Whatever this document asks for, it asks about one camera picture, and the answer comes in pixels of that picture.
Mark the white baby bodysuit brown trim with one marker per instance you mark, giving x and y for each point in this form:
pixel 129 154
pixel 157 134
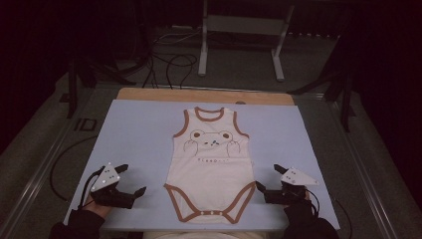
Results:
pixel 209 179

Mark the black tripod stand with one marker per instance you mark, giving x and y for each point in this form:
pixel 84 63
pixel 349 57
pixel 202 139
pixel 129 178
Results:
pixel 74 86
pixel 345 96

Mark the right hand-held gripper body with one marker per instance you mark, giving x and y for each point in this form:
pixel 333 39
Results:
pixel 287 195

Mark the person's right hand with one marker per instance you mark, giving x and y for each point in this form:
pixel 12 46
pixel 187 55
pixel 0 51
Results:
pixel 298 207

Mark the metal floor rail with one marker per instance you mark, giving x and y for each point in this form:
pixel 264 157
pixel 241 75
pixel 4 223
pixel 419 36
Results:
pixel 36 176
pixel 360 166

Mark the person's left hand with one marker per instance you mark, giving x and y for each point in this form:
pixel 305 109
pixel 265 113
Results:
pixel 98 209

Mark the white metal stand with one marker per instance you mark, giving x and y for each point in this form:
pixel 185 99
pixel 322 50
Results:
pixel 244 25

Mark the pale table mat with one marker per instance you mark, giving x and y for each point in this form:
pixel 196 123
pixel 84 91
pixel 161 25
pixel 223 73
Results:
pixel 139 132

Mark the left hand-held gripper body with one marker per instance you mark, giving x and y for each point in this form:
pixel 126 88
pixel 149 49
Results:
pixel 109 195

